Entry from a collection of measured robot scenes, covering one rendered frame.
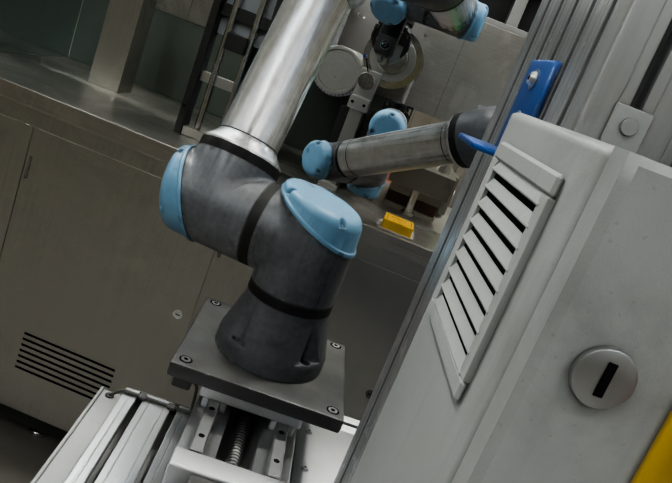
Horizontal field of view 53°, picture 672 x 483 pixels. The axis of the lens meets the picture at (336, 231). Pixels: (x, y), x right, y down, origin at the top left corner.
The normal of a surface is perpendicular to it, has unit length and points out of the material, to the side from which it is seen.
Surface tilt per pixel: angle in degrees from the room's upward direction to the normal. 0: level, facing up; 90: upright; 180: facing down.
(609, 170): 90
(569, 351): 90
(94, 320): 90
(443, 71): 90
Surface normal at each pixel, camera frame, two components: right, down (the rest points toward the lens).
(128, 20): -0.14, 0.21
